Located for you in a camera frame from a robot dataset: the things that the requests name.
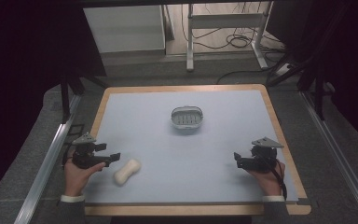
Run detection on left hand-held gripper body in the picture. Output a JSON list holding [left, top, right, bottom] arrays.
[[70, 133, 110, 171]]

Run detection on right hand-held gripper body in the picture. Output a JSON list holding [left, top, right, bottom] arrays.
[[241, 136, 285, 175]]

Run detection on white soap bar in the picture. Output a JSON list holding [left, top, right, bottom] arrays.
[[113, 158, 143, 187]]

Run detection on grey soap dish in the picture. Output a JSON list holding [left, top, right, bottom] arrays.
[[171, 105, 204, 131]]

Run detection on person's left hand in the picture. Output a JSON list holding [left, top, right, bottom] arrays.
[[62, 156, 107, 198]]

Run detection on person's right hand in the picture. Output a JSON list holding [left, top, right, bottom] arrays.
[[247, 159, 286, 198]]

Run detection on light blue table mat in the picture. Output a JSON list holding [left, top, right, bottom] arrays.
[[83, 90, 300, 205]]

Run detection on black metal stand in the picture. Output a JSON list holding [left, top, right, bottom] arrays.
[[266, 46, 335, 121], [59, 73, 108, 125]]

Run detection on white power strip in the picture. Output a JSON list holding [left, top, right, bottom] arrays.
[[274, 63, 294, 77]]

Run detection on dark curtain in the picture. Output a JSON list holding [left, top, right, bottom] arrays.
[[265, 0, 358, 153], [0, 0, 107, 209]]

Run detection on white cabinet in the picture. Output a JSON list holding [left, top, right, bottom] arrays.
[[83, 4, 167, 54]]

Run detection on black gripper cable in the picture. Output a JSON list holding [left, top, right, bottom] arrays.
[[259, 153, 289, 202]]

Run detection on aluminium rail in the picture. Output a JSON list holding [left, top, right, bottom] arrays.
[[300, 91, 358, 224], [13, 93, 82, 224]]

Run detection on black floor cables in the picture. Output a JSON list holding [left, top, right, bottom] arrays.
[[180, 1, 288, 86]]

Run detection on white metal desk frame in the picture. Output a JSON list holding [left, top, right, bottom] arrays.
[[186, 0, 275, 73]]

